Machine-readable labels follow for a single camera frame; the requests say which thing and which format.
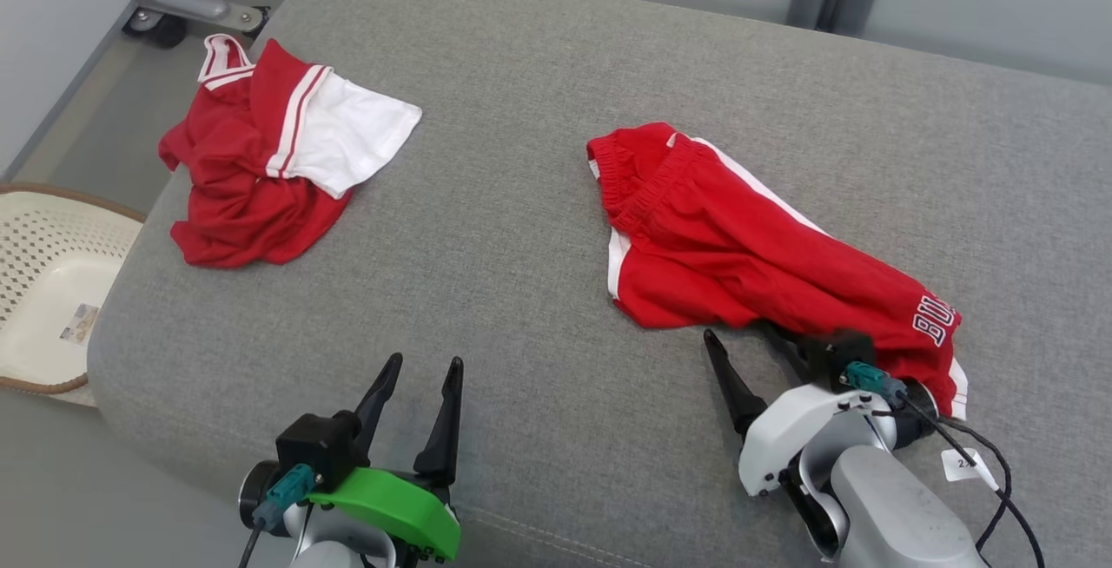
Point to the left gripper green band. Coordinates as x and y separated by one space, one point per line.
400 507

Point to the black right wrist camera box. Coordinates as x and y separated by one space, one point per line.
834 355

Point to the red and white jersey shirt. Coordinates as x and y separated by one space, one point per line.
234 186

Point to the grey fabric sofa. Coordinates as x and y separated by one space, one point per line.
521 247

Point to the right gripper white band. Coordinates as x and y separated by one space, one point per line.
799 425

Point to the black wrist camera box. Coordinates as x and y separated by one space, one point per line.
834 355
313 451

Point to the black caster wheel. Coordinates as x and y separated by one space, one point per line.
161 29

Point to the printed sticker in basket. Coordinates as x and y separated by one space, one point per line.
80 325

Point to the cream perforated laundry basket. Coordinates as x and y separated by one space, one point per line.
43 333

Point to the white paper label tag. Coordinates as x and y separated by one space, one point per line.
963 464

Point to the red shorts with white stripes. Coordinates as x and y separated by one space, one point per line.
721 255

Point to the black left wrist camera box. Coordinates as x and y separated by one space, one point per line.
313 451

